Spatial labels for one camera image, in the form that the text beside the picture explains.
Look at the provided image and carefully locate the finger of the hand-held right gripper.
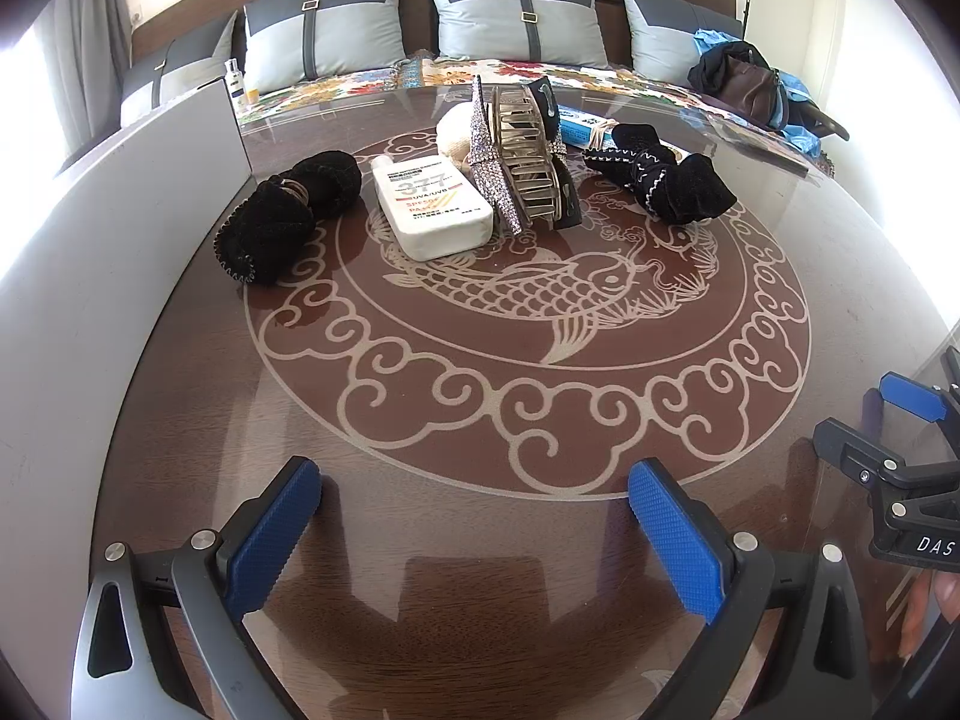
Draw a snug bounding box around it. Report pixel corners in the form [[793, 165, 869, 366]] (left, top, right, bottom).
[[812, 418, 905, 485], [877, 371, 960, 425]]

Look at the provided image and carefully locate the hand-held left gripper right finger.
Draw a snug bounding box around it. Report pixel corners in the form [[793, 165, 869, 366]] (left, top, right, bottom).
[[626, 457, 875, 720]]

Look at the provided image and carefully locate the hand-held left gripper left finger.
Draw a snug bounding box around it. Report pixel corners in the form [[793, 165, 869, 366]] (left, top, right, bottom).
[[71, 456, 323, 720]]

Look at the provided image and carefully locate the black fuzzy scrunchie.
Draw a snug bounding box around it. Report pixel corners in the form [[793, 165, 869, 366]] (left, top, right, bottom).
[[212, 150, 361, 286]]

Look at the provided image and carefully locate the black white-stitched scrunchie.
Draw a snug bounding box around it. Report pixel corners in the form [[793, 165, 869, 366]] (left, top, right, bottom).
[[583, 120, 740, 226]]

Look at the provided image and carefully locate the white sunscreen bottle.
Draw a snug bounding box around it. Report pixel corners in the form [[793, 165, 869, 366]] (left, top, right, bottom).
[[371, 154, 496, 262]]

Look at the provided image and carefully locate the black hair clip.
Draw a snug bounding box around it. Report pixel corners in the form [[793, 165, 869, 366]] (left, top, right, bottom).
[[525, 77, 584, 230]]

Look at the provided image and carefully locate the gold claw hair clip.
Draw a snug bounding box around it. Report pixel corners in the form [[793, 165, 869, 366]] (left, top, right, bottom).
[[487, 86, 567, 230]]

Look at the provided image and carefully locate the rhinestone hair clip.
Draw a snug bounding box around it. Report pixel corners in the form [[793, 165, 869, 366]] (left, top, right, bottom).
[[459, 75, 526, 235]]

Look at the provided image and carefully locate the brown patterned wooden desktop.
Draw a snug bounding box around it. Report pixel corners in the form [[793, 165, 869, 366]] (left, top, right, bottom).
[[112, 79, 960, 720]]

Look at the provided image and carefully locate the person's right hand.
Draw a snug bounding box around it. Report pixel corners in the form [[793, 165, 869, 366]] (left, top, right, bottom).
[[896, 574, 950, 657]]

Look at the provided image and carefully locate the brown leather bag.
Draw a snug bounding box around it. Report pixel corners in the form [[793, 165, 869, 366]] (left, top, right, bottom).
[[716, 60, 785, 128]]

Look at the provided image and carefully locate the black garment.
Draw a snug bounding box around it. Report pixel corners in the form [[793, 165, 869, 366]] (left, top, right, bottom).
[[688, 41, 770, 91]]

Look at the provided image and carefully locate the blue and white carton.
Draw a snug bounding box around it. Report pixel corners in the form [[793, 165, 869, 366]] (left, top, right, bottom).
[[555, 106, 623, 152]]

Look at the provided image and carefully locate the grey two-tone pillow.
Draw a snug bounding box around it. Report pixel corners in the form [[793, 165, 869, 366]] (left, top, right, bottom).
[[421, 0, 608, 68], [241, 0, 410, 95], [120, 11, 241, 128], [619, 0, 743, 83]]

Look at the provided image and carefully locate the cream knitted pouch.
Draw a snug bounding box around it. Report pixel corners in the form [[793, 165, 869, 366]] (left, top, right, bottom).
[[435, 101, 481, 166]]

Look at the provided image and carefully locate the floral blanket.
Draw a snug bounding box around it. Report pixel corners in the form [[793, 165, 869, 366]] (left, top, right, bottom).
[[232, 52, 833, 173]]

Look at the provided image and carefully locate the grey curtain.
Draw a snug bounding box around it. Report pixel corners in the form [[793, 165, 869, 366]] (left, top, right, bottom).
[[30, 0, 136, 158]]

